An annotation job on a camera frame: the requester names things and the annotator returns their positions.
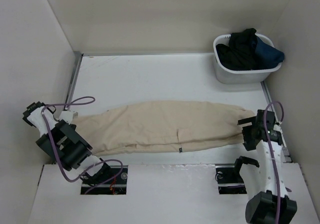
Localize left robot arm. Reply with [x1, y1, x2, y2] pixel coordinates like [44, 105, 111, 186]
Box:
[22, 101, 114, 186]

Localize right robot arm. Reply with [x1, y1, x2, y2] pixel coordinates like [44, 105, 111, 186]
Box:
[231, 109, 298, 224]

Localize white laundry basket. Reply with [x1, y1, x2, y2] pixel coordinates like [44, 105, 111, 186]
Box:
[212, 34, 282, 85]

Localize black garment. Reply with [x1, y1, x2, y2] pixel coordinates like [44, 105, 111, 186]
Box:
[216, 28, 258, 71]

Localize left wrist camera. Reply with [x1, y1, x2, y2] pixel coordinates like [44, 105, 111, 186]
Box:
[59, 110, 78, 121]

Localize beige trousers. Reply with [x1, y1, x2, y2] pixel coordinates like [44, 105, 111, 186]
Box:
[73, 100, 255, 156]

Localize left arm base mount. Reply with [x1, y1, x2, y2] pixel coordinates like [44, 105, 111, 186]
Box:
[80, 164, 128, 195]

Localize dark blue garment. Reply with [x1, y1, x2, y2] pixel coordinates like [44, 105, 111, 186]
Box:
[251, 36, 285, 70]

